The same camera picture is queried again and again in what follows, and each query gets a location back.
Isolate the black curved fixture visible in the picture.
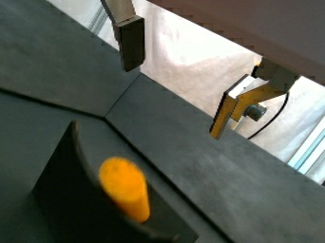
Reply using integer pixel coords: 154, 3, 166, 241
34, 121, 198, 243

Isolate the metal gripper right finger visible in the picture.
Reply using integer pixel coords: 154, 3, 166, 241
210, 58, 300, 140

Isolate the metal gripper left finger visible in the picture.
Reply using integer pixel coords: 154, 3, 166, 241
101, 0, 145, 71

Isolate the black camera cable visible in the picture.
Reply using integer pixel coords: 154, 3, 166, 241
247, 91, 291, 140

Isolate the yellow oval peg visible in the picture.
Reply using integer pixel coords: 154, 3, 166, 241
99, 157, 150, 223

